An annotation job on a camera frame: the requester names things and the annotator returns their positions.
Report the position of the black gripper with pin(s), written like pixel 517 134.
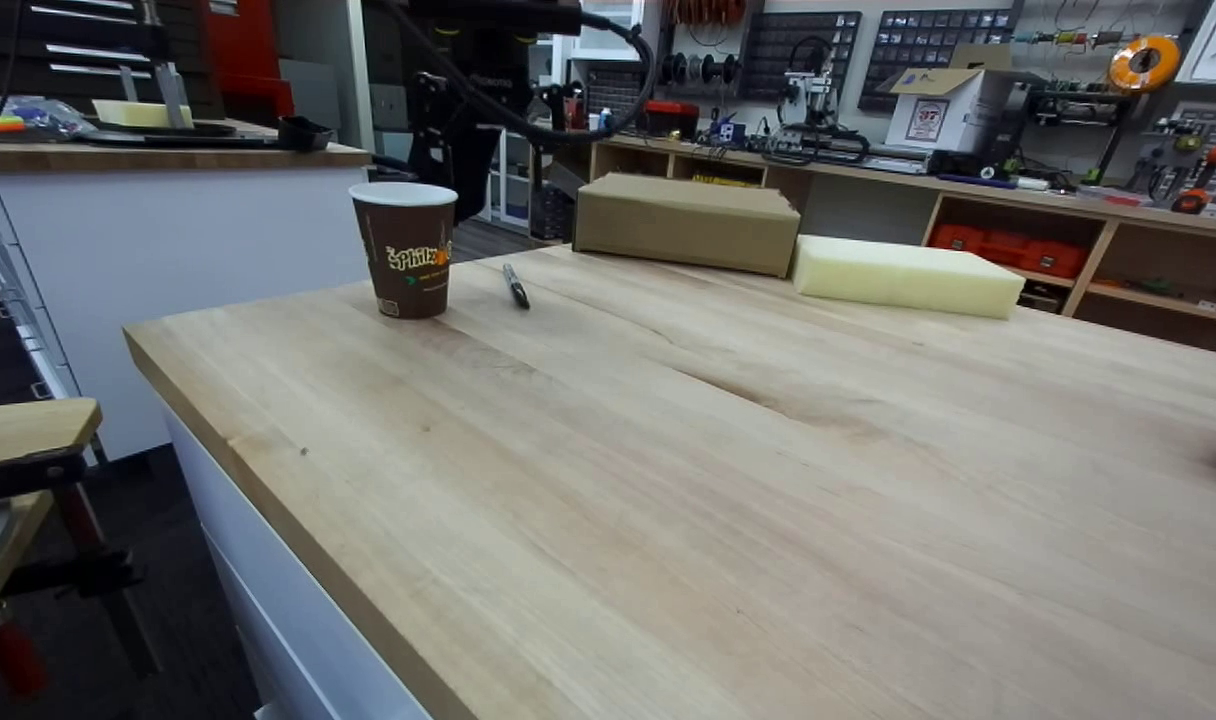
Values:
pixel 450 107

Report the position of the black and grey marker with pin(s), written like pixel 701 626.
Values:
pixel 517 290

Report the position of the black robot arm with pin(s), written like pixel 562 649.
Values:
pixel 502 15

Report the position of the brown paper coffee cup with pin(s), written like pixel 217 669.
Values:
pixel 407 254

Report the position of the black office chair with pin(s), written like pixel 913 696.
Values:
pixel 470 185

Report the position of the flat brown cardboard box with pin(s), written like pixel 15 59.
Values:
pixel 688 223

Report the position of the black flat tray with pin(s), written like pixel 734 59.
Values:
pixel 163 134

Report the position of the pale yellow sponge block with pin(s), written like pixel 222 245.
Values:
pixel 139 115

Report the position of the white counter with wooden top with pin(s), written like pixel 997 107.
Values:
pixel 171 254

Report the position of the black pegboard tool panel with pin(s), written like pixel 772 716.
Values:
pixel 799 45
pixel 931 38

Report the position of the black drawer rack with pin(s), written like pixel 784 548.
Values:
pixel 89 33

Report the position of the pale yellow foam block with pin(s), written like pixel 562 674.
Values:
pixel 901 277

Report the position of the white cardboard box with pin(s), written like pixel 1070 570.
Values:
pixel 934 115

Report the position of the small wooden side table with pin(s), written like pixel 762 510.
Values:
pixel 28 432

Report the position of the white table base cabinet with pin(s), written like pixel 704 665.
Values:
pixel 290 626

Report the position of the red storage bins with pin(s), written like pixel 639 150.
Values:
pixel 1009 248

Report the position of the orange tape roll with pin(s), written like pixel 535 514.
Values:
pixel 1145 60

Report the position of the wooden shelf unit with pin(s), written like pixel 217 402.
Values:
pixel 1143 254

